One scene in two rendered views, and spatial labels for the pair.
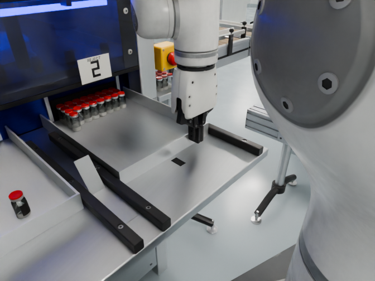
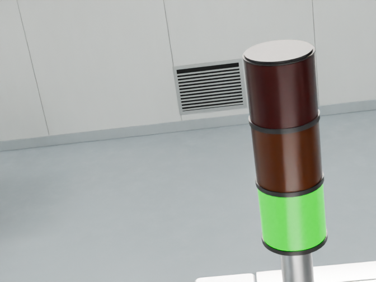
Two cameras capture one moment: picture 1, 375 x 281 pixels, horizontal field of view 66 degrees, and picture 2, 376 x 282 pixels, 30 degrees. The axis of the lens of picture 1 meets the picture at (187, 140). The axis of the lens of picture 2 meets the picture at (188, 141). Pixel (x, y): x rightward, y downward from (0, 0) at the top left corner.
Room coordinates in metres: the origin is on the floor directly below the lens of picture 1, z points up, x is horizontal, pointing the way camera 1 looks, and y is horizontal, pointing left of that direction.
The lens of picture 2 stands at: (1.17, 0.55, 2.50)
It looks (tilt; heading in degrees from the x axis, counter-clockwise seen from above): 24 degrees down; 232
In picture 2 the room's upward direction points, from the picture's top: 9 degrees counter-clockwise
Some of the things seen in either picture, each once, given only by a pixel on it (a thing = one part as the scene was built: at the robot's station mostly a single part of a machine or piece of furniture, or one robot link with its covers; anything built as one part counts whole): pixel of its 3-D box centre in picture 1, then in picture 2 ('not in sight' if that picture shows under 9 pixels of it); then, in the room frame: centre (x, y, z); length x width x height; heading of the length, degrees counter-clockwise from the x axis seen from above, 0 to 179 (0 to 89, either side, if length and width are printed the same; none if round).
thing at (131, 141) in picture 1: (122, 124); not in sight; (0.63, 0.16, 0.90); 0.34 x 0.26 x 0.04; 47
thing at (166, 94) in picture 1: (159, 88); not in sight; (0.93, 0.10, 0.87); 0.14 x 0.13 x 0.02; 47
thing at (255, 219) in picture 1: (277, 192); not in sight; (1.28, -0.54, 0.07); 0.50 x 0.08 x 0.14; 137
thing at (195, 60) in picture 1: (196, 55); not in sight; (0.56, -0.02, 1.09); 0.09 x 0.08 x 0.03; 137
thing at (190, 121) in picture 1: (190, 130); not in sight; (0.54, -0.01, 0.93); 0.03 x 0.03 x 0.07; 47
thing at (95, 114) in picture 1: (97, 108); not in sight; (0.70, 0.24, 0.90); 0.18 x 0.02 x 0.05; 137
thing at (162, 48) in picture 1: (163, 55); not in sight; (0.89, 0.08, 1.00); 0.08 x 0.07 x 0.07; 47
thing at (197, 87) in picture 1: (196, 86); not in sight; (0.55, -0.02, 1.03); 0.10 x 0.08 x 0.11; 137
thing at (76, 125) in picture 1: (75, 121); not in sight; (0.63, 0.28, 0.91); 0.02 x 0.02 x 0.05
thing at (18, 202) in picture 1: (20, 205); not in sight; (0.34, 0.28, 0.90); 0.02 x 0.02 x 0.04
